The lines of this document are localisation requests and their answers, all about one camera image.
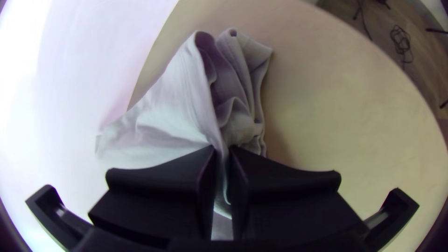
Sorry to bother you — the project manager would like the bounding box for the grey t-shirt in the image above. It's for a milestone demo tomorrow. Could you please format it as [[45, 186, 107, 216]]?
[[94, 28, 273, 242]]

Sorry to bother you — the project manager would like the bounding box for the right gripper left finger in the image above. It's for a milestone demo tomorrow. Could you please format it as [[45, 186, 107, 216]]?
[[87, 144, 219, 246]]

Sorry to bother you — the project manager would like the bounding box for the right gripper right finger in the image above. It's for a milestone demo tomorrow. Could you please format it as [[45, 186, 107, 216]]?
[[227, 145, 370, 244]]

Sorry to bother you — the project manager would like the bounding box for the black cable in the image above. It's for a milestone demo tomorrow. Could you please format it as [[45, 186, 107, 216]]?
[[389, 23, 415, 64], [351, 0, 374, 41]]

